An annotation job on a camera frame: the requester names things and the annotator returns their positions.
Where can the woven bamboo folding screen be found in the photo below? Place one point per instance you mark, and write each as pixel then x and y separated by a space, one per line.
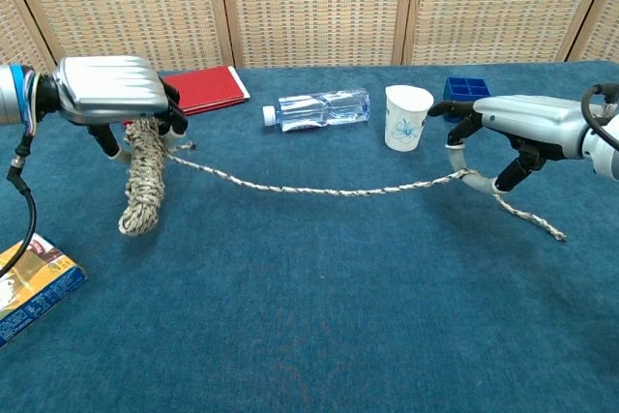
pixel 314 2

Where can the red notebook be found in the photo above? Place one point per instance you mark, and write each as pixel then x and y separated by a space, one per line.
pixel 208 89

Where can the clear plastic water bottle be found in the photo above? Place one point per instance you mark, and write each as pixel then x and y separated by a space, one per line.
pixel 324 108

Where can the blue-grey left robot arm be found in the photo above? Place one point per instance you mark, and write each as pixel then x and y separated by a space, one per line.
pixel 14 94

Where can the blue grid box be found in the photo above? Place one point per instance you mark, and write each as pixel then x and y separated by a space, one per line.
pixel 466 89

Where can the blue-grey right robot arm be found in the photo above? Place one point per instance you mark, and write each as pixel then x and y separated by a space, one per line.
pixel 604 152

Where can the blue felt table mat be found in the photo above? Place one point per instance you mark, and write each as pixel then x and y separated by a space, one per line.
pixel 309 311

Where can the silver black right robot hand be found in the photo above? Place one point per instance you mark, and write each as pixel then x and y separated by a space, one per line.
pixel 532 123

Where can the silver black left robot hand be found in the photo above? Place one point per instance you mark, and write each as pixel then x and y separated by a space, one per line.
pixel 111 89

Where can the white paper cup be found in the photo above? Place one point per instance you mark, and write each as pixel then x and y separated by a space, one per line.
pixel 403 123

